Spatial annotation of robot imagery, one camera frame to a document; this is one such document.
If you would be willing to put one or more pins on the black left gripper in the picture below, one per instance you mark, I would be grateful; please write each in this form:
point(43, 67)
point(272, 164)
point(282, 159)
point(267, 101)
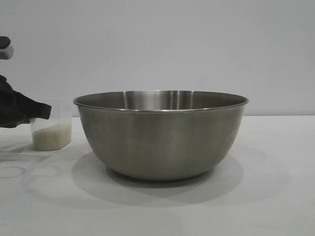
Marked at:
point(5, 103)

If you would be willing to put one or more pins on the translucent plastic measuring cup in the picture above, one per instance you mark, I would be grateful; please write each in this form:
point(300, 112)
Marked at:
point(60, 115)

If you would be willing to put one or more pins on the white rice grains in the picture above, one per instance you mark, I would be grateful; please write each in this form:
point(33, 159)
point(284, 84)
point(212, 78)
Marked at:
point(53, 137)

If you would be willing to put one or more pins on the stainless steel mixing bowl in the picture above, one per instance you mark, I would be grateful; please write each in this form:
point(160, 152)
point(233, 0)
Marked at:
point(160, 137)

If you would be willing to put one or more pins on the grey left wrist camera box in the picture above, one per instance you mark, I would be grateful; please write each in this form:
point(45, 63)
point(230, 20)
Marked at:
point(6, 52)

